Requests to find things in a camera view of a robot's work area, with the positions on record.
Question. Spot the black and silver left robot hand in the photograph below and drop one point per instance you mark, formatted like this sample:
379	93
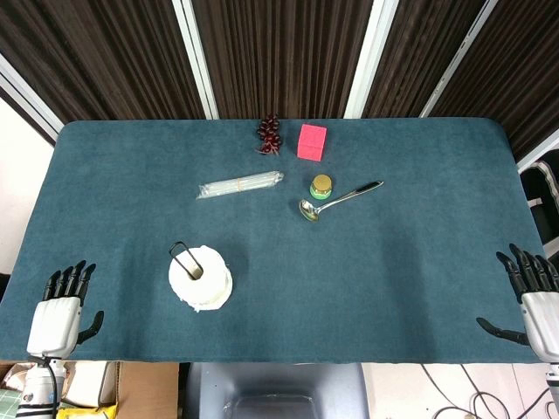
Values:
54	325

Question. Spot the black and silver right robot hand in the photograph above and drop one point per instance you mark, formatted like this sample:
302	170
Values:
539	318

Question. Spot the white paper towel roll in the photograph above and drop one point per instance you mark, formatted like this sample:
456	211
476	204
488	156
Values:
209	286

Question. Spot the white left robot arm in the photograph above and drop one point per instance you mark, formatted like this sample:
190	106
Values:
37	386

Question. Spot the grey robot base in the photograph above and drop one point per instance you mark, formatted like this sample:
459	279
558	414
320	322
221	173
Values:
275	388

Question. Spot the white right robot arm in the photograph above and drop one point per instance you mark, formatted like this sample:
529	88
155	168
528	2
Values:
552	388

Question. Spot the yellow bag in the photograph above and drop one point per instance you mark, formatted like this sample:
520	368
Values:
94	412

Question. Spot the brown cardboard box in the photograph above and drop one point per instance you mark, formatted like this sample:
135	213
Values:
144	388

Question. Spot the black chair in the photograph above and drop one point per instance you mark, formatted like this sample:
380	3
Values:
543	205

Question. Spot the blue tablecloth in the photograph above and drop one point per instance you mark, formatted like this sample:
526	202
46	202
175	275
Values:
349	283

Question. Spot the bundle of white straws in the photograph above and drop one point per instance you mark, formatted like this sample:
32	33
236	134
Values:
238	184

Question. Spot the dark brown ribbed partition panel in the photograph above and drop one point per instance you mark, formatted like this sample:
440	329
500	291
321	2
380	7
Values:
419	48
100	57
519	70
284	57

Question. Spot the green jar with gold lid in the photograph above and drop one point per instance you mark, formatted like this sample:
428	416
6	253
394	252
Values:
321	185

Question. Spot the dark red grape bunch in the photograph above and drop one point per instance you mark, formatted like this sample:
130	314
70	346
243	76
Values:
270	133

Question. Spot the pink cube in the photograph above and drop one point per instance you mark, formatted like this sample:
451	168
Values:
311	142

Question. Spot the white partition frame post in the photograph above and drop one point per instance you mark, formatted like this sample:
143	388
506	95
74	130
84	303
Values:
458	61
371	57
196	57
26	98

